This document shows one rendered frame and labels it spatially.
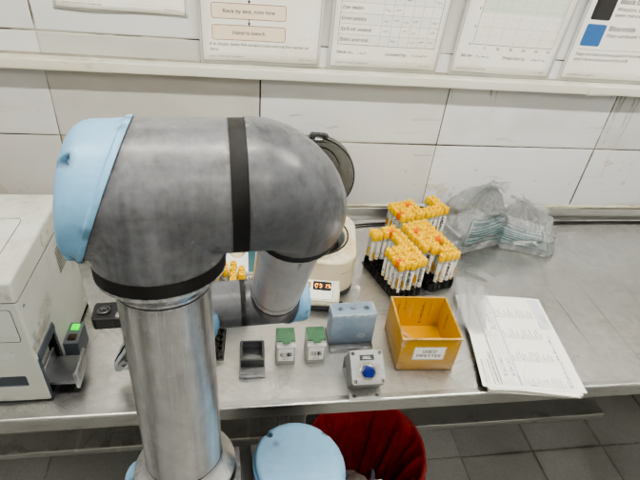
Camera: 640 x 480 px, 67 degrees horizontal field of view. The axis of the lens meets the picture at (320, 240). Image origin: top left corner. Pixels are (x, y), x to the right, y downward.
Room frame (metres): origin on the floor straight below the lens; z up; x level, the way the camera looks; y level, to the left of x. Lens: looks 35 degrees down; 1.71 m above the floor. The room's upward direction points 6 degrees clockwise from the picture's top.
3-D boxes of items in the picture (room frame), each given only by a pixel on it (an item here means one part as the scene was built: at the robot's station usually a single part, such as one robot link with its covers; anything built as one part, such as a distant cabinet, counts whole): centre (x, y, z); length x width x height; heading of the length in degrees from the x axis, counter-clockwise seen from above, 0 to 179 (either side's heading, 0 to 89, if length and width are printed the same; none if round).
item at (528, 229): (1.29, -0.63, 0.94); 0.20 x 0.17 x 0.14; 73
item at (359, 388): (0.69, -0.12, 0.92); 0.13 x 0.07 x 0.08; 11
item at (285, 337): (0.72, 0.05, 0.91); 0.05 x 0.04 x 0.07; 11
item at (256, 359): (0.70, 0.12, 0.89); 0.09 x 0.05 x 0.04; 10
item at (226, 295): (0.56, 0.17, 1.17); 0.11 x 0.11 x 0.08; 14
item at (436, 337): (0.79, -0.25, 0.93); 0.13 x 0.13 x 0.10; 8
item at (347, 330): (0.79, -0.09, 0.92); 0.10 x 0.07 x 0.10; 103
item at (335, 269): (1.02, 0.03, 0.94); 0.30 x 0.24 x 0.12; 2
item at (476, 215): (1.29, -0.46, 0.97); 0.26 x 0.17 x 0.19; 122
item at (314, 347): (0.73, -0.01, 0.91); 0.05 x 0.04 x 0.07; 11
